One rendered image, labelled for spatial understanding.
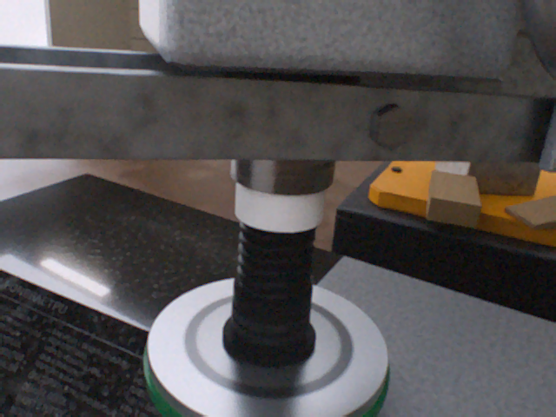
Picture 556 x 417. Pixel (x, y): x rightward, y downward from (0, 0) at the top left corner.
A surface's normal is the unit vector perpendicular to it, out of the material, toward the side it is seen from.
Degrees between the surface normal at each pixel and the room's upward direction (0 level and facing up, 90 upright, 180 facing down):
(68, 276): 0
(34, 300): 45
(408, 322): 0
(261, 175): 90
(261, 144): 90
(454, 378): 0
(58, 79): 90
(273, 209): 90
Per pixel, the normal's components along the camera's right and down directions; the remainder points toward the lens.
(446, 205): -0.30, 0.34
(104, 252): 0.07, -0.92
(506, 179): 0.07, 0.38
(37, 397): -0.26, -0.43
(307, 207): 0.55, 0.35
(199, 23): 0.29, 0.38
